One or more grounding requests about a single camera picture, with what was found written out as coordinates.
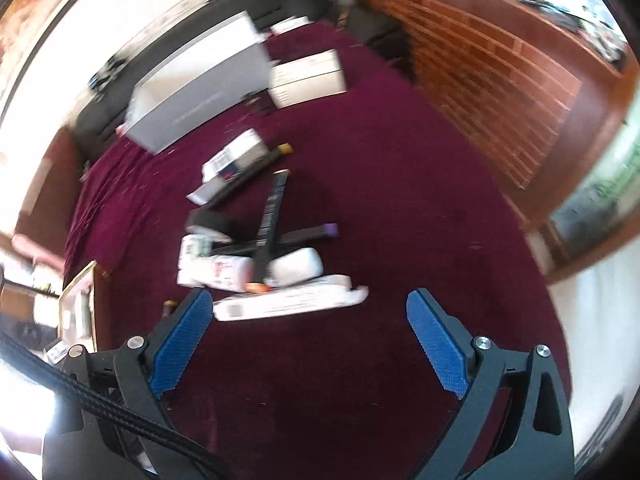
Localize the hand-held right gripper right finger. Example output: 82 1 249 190
406 287 576 480

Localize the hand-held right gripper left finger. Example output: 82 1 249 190
42 287 236 480

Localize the glue tube with orange nozzle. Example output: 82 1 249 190
177 255 271 295

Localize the small white green box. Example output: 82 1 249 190
181 234 213 261

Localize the long white package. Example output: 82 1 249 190
212 274 370 322

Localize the gold-rimmed white tray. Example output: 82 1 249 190
57 260 98 356

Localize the black tape roll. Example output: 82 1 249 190
186 208 231 241

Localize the white bottle with red label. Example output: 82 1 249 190
267 247 323 286

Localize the black marker orange cap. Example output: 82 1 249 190
252 169 292 286

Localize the black pen with gold cap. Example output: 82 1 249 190
200 142 294 211

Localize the white carton with barcode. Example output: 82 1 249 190
186 128 268 206

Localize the maroon velvet tablecloth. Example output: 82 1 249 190
62 20 573 480

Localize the large grey cardboard box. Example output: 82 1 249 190
122 10 273 156

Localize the brick-patterned wooden counter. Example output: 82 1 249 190
360 0 640 281

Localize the white cardboard box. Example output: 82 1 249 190
267 49 348 109

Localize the black stool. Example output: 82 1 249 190
345 5 416 66

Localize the white flat box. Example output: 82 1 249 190
270 16 311 36

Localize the black sofa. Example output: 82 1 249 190
75 0 331 156

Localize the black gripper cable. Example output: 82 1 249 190
0 332 231 480

